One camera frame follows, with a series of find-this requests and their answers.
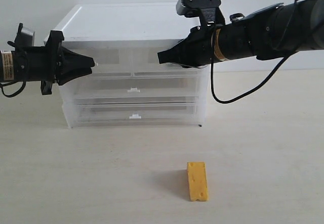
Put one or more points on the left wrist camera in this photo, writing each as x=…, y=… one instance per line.
x=24, y=36

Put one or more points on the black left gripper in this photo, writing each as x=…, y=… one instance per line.
x=40, y=63

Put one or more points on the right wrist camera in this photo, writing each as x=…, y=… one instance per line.
x=208, y=11

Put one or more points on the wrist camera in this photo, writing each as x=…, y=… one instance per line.
x=208, y=11
x=24, y=36

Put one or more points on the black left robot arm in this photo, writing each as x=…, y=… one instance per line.
x=9, y=87

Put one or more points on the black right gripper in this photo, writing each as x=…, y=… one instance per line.
x=196, y=51

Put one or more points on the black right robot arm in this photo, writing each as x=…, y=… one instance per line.
x=276, y=31

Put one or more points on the white plastic drawer cabinet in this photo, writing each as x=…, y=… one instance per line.
x=128, y=26

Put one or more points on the yellow cheese wedge block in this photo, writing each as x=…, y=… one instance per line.
x=197, y=181

